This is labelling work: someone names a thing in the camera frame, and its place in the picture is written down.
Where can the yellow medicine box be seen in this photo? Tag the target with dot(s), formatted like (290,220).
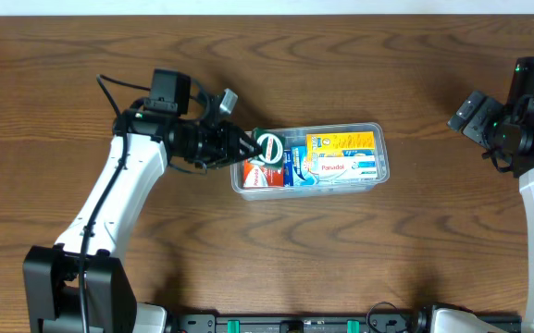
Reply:
(339,144)

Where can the red Panadol box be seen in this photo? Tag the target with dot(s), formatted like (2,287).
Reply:
(255,176)

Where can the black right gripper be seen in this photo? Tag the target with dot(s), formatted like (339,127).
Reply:
(476,120)

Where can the clear plastic container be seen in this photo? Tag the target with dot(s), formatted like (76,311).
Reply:
(297,137)

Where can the white Panadol box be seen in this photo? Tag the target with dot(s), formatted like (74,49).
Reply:
(345,168)

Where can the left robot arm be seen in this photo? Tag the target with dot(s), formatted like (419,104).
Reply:
(79,284)

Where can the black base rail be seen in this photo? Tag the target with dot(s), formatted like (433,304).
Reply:
(382,317)

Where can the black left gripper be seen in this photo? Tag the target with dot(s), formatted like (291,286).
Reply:
(230,151)

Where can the small dark green box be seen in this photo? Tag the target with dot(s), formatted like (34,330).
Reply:
(272,145)

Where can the blue KoolFever box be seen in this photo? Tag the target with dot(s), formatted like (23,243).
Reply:
(297,169)

